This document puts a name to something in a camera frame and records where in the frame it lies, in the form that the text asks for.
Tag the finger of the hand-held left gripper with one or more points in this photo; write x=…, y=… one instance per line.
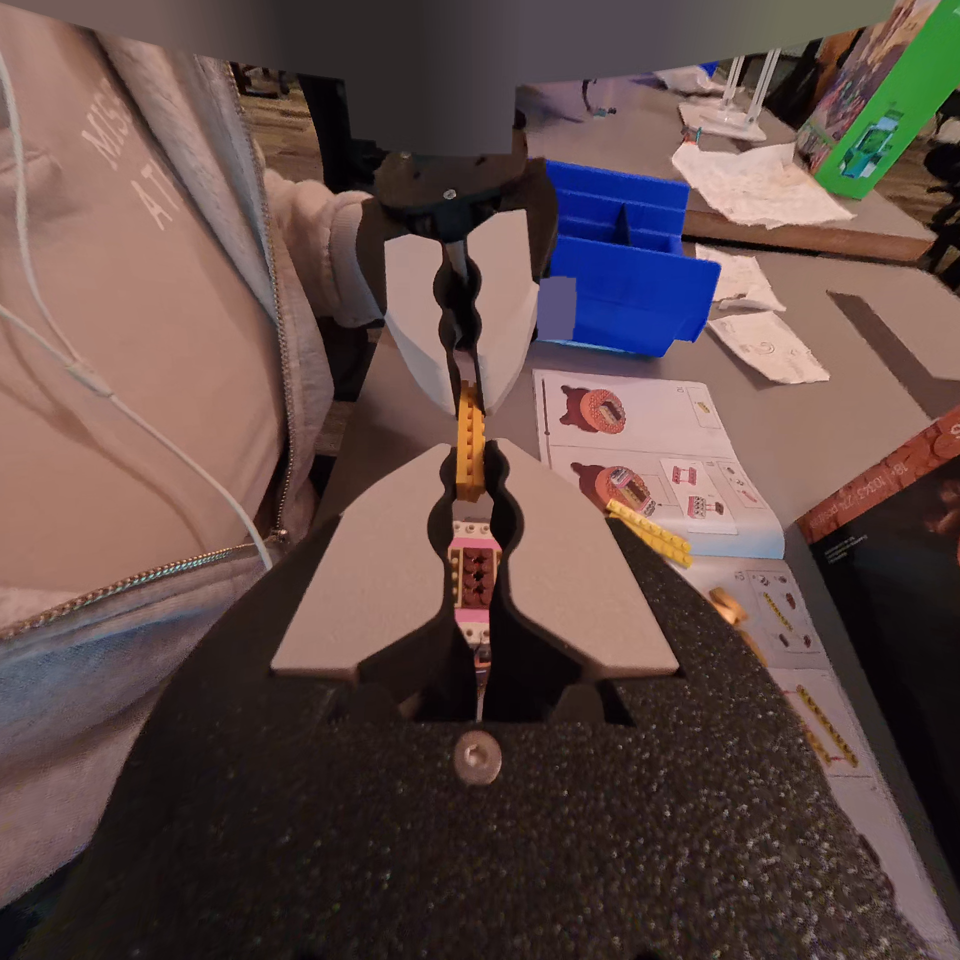
x=510, y=285
x=420, y=300

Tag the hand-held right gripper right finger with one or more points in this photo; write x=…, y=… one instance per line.
x=585, y=585

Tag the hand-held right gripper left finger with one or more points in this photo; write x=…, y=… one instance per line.
x=360, y=585

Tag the yellow long brick plate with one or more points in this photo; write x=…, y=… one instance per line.
x=648, y=534
x=471, y=443

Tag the brick flowerpot model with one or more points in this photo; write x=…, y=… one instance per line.
x=474, y=578

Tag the blue plastic bin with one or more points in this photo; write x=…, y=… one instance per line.
x=645, y=300

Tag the tan curved slope brick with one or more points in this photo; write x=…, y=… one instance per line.
x=729, y=608

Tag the black bin divider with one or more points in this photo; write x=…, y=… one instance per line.
x=653, y=222

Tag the brick set instruction booklet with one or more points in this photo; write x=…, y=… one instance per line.
x=660, y=435

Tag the white paper sheet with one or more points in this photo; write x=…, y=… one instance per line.
x=765, y=180
x=768, y=348
x=731, y=278

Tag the clear acrylic stand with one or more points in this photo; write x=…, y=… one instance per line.
x=732, y=98

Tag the black orchid print set box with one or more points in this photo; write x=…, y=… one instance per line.
x=900, y=675

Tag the green carton box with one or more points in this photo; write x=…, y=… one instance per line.
x=885, y=105

